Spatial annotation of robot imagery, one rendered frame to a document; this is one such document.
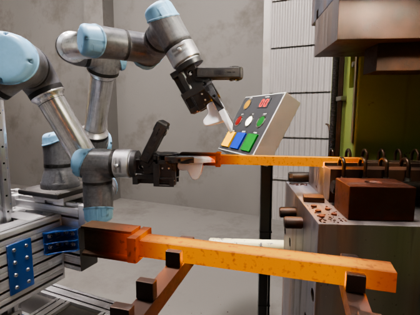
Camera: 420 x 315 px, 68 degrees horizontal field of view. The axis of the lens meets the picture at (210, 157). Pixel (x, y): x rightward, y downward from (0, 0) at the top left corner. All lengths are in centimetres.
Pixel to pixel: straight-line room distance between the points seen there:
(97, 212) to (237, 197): 288
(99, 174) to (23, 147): 497
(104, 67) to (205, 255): 93
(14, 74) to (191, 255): 59
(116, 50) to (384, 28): 60
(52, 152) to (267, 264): 112
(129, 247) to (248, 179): 316
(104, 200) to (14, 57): 39
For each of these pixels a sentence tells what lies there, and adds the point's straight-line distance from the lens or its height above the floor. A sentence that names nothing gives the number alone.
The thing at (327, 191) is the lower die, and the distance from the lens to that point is 77.
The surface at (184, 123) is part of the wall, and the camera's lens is 380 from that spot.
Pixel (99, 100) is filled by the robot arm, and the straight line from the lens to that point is 130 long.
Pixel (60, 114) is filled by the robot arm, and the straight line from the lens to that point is 97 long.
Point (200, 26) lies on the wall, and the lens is 383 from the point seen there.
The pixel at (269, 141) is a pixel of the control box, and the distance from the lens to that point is 119.
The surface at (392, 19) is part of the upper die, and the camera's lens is 81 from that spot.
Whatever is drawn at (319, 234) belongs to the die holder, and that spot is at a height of 89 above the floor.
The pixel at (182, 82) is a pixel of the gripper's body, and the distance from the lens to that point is 78.
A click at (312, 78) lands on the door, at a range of 333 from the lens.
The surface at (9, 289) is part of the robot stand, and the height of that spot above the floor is 52.
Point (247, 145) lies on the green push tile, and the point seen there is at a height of 100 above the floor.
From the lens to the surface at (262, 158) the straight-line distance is 78.
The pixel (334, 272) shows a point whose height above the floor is 94.
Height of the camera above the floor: 111
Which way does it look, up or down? 7 degrees down
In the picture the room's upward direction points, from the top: straight up
